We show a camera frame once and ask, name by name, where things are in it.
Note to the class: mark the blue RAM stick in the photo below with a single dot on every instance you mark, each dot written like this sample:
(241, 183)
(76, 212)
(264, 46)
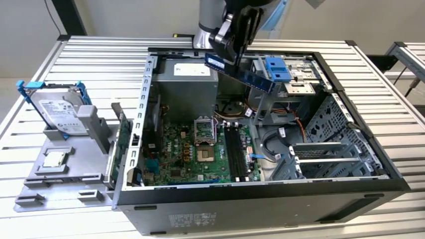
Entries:
(256, 79)

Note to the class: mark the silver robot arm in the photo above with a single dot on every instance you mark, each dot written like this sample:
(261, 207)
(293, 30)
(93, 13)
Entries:
(205, 25)

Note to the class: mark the black RAM slot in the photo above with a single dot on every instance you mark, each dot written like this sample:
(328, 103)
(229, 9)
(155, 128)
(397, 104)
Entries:
(243, 152)
(239, 152)
(235, 152)
(231, 152)

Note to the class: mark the pale blue curved panel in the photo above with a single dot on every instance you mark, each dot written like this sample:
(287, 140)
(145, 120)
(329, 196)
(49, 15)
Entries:
(273, 17)

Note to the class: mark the blue plastic drive latch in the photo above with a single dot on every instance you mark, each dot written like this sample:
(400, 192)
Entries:
(277, 69)

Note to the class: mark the silver drive cage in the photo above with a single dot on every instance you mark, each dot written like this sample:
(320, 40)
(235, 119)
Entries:
(299, 89)

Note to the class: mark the grey power supply unit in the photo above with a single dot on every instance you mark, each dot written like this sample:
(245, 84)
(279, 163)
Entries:
(185, 94)

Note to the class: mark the thin metal locking lever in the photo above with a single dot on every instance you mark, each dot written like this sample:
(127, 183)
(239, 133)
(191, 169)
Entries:
(216, 132)

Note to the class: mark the metal slat side table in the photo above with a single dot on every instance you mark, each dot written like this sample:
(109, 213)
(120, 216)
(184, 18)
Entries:
(408, 54)

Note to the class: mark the CPU socket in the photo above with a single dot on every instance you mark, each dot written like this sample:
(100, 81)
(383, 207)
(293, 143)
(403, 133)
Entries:
(207, 154)

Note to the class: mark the silver disk bay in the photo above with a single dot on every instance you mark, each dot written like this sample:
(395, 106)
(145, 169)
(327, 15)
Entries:
(325, 159)

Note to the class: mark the green motherboard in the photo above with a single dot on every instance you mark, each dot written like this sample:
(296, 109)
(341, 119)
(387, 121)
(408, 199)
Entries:
(172, 164)

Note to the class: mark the green graphics card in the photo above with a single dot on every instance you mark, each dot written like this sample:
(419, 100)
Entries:
(119, 149)

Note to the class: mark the blue expansion slot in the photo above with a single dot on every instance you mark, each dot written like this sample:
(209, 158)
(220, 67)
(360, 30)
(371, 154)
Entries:
(192, 183)

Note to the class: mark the hard disk in blue carrier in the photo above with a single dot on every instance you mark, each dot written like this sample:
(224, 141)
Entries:
(56, 109)

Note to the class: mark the black and silver PC case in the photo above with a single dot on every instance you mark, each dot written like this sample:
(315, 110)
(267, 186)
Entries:
(232, 211)

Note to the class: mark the grey parts rack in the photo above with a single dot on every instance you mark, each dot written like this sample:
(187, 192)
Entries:
(79, 169)

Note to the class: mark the silver CPU chip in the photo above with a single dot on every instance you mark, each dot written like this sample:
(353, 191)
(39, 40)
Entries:
(55, 158)

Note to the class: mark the black upright post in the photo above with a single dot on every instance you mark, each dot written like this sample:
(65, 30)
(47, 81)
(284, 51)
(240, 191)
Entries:
(71, 17)

